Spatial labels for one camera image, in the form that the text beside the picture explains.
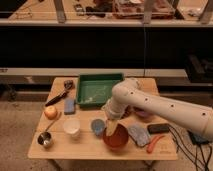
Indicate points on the small blue cup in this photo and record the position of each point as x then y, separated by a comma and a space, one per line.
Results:
98, 126

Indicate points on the dark blue box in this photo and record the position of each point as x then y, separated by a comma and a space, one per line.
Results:
196, 139

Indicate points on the grey blue cloth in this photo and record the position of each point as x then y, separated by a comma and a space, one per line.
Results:
139, 134

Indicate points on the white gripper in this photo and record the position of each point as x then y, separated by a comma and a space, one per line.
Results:
113, 113

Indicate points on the red bowl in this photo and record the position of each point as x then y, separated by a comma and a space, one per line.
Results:
118, 139

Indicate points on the orange apple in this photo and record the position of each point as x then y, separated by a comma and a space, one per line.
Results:
50, 112

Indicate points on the purple bowl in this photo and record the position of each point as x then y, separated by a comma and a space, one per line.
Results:
143, 114

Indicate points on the small metal cup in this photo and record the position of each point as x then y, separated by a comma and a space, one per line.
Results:
45, 139

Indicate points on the black handled spatula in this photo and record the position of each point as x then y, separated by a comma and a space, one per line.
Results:
68, 84

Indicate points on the cluttered back shelf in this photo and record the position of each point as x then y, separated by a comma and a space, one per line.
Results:
130, 13

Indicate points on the black phone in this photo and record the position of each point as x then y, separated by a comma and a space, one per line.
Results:
157, 128

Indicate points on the white plastic cup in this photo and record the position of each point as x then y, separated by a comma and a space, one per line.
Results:
72, 127

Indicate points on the orange carrot toy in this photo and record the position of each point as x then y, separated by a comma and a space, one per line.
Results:
153, 142

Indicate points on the green plastic tray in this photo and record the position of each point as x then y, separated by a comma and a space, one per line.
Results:
93, 90

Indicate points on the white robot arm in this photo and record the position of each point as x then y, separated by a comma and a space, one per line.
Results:
195, 118

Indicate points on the blue sponge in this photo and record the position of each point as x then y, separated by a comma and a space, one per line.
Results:
69, 106

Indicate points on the wooden table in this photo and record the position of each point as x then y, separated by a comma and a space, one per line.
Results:
89, 147

